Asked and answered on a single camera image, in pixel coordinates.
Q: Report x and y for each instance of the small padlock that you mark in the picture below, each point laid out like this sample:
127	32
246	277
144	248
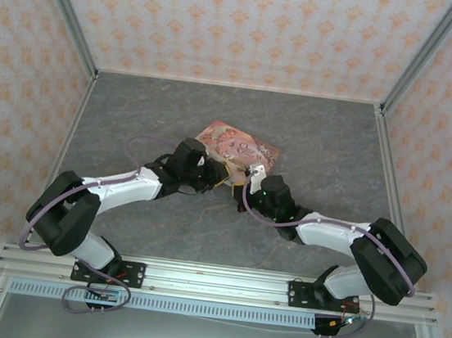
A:
246	172

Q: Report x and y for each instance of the pink decorated wooden box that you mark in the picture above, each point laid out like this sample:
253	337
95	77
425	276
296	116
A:
233	143

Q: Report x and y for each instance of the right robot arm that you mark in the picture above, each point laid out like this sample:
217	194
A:
376	253

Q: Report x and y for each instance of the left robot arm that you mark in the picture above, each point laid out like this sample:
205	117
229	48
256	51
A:
81	209

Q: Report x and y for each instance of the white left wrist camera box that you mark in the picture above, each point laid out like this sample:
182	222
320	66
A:
201	161

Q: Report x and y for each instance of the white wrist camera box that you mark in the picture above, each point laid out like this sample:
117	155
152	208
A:
201	161
258	177

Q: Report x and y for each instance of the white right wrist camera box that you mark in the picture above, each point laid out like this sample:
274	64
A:
258	177

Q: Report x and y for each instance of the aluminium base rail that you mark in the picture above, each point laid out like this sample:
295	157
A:
216	281

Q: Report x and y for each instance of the aluminium table side rail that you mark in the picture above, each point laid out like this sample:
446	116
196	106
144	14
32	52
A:
67	137
390	172

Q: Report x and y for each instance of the aluminium frame post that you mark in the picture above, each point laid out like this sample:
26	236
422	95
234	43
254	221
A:
64	9
426	53

